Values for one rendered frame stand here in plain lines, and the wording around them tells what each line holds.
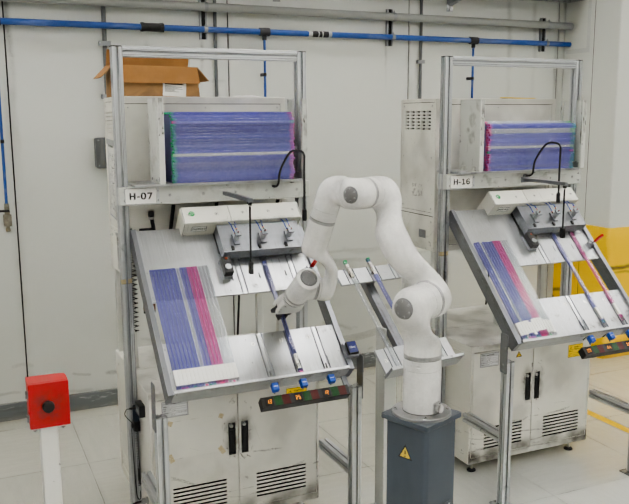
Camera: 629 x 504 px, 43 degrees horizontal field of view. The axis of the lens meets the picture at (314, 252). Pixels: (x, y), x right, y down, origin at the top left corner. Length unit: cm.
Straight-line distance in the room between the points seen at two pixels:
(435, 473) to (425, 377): 31
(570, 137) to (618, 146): 163
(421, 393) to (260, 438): 94
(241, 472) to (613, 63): 364
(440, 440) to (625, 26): 364
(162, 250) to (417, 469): 126
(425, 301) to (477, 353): 127
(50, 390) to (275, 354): 78
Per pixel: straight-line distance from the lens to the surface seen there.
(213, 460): 324
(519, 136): 381
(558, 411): 407
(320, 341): 301
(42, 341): 466
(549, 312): 358
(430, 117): 381
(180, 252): 310
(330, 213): 265
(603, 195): 566
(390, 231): 250
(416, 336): 248
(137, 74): 340
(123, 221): 312
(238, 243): 309
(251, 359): 289
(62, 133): 452
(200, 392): 278
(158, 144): 305
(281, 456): 334
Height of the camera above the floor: 164
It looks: 10 degrees down
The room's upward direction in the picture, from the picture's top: straight up
